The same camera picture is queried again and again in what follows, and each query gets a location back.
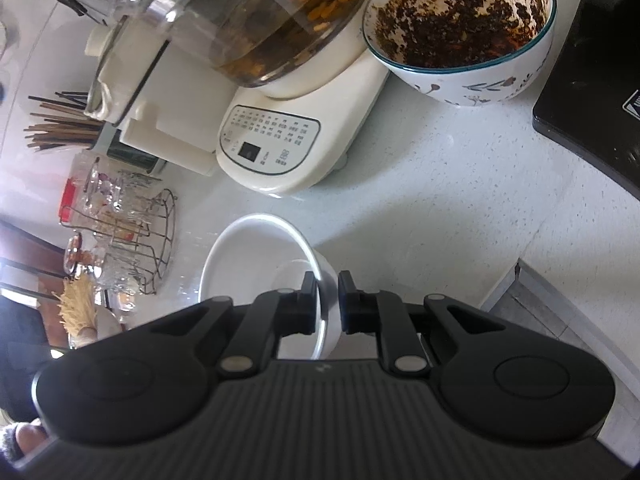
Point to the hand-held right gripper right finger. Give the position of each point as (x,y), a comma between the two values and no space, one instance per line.
(346,307)

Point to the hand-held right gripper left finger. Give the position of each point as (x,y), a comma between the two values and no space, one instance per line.
(310,305)

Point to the plain white bowl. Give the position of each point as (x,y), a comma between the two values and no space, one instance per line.
(240,260)

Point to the white electric glass kettle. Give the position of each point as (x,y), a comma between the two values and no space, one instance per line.
(300,150)

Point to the small white bowl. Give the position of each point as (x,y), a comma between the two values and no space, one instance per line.
(102,327)

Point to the green white chopstick holder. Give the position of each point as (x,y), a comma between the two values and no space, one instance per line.
(135,155)

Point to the bowl of enoki mushrooms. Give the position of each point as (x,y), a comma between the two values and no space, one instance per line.
(77,305)

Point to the floral bowl with chili sauce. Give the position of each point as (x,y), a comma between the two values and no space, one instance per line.
(465,80)

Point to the clear jar with red lid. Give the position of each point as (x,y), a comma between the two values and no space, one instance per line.
(72,200)

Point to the brown wooden cutting board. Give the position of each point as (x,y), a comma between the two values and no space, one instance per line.
(25,255)

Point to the bundle of chopsticks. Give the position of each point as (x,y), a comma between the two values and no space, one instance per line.
(60,127)

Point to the black induction cooker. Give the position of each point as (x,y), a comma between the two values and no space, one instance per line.
(590,85)

